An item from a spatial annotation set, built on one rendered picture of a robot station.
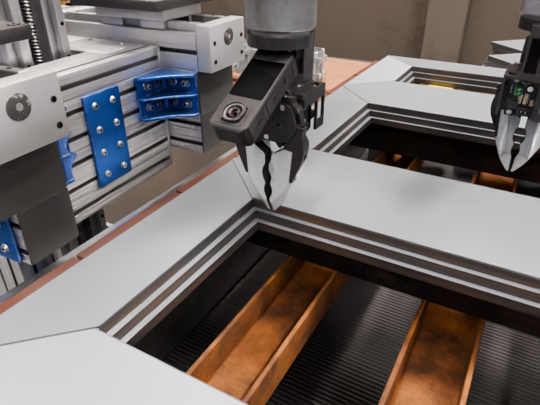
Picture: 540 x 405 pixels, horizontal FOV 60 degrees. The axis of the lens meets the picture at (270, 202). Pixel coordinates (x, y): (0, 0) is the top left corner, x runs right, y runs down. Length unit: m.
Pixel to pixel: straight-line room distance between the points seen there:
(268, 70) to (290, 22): 0.05
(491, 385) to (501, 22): 3.87
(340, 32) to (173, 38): 3.82
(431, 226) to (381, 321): 0.34
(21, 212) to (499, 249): 0.61
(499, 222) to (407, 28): 4.03
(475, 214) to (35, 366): 0.50
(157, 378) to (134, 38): 0.81
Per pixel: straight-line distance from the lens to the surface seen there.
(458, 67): 1.32
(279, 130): 0.53
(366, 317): 0.89
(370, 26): 4.67
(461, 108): 1.01
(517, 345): 0.92
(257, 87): 0.49
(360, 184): 0.66
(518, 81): 0.69
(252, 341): 0.65
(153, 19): 1.04
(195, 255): 0.53
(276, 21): 0.50
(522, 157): 0.77
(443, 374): 0.65
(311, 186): 0.64
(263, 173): 0.57
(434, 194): 0.66
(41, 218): 0.76
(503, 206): 0.66
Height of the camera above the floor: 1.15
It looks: 30 degrees down
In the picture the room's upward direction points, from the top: straight up
